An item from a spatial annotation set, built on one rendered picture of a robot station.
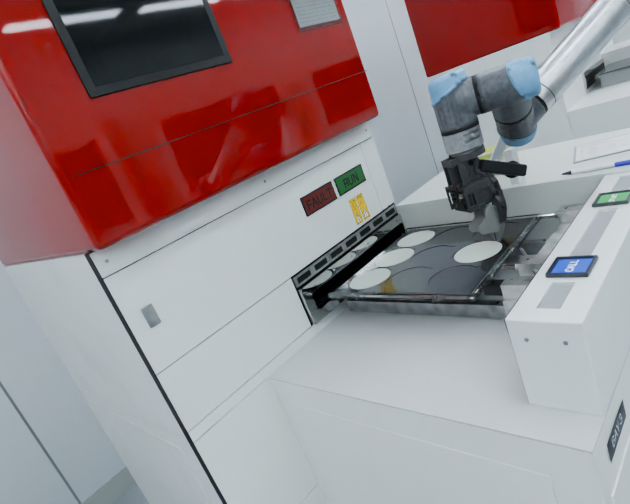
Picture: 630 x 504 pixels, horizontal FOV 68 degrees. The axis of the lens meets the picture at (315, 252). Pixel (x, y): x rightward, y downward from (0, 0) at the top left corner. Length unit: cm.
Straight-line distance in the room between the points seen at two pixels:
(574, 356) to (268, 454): 66
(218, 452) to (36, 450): 153
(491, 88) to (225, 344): 70
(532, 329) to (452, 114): 47
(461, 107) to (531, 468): 62
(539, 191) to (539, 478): 66
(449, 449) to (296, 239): 55
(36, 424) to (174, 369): 155
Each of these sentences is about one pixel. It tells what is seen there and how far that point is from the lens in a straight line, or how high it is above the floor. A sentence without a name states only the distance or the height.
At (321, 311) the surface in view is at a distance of 112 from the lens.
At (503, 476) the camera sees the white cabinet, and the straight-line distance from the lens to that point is 78.
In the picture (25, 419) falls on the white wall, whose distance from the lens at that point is 241.
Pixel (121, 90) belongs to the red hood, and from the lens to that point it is 87.
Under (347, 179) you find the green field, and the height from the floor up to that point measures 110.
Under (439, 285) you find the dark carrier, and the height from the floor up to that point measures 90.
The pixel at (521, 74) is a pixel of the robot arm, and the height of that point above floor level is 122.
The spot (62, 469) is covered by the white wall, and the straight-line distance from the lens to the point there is 252.
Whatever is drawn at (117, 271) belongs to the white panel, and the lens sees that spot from 87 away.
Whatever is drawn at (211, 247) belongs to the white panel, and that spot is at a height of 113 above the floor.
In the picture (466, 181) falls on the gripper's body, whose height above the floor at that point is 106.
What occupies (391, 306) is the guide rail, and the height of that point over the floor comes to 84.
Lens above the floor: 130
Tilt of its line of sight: 16 degrees down
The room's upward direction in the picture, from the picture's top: 22 degrees counter-clockwise
